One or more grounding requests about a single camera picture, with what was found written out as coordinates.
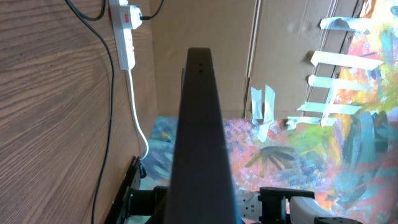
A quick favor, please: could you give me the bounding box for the Samsung Galaxy smartphone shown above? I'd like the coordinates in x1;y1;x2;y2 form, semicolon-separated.
164;47;242;224

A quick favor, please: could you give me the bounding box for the black USB charging cable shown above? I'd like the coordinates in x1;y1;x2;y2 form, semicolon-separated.
64;0;165;224

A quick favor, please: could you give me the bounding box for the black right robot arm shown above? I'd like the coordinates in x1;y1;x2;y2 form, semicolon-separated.
127;186;362;224

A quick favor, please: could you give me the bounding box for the white charger plug adapter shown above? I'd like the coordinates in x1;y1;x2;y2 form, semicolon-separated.
120;5;142;30

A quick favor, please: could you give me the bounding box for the brown cardboard box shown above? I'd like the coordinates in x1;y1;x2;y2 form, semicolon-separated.
150;0;364;119

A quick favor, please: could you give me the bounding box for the white power strip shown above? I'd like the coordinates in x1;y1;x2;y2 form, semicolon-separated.
109;0;135;70

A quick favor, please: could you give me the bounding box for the colourful painted floor mat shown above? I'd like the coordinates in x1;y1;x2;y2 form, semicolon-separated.
143;0;397;223

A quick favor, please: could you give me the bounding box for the white power strip cord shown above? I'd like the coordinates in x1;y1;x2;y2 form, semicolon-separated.
127;68;149;161

